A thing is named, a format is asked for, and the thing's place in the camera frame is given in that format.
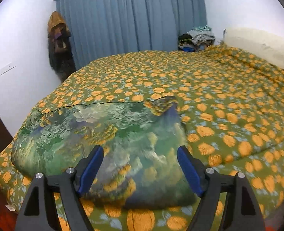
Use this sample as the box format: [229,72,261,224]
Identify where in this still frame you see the green landscape print jacket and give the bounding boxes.
[11,96,196,209]

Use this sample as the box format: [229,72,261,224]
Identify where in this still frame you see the clothes hanging on rack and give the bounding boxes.
[48,11,77,82]

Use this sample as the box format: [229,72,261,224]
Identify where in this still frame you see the pile of clothes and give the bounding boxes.
[178,25,216,52]

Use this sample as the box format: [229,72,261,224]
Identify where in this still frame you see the orange fleece garment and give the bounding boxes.
[0,191,18,231]

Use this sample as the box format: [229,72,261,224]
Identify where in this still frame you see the cream padded headboard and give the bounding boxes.
[223,27,284,69]

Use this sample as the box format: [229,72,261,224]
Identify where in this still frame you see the blue window curtain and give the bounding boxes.
[56,0,207,68]

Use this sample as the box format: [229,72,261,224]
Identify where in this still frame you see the white wall switch plate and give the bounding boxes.
[0,63,16,76]

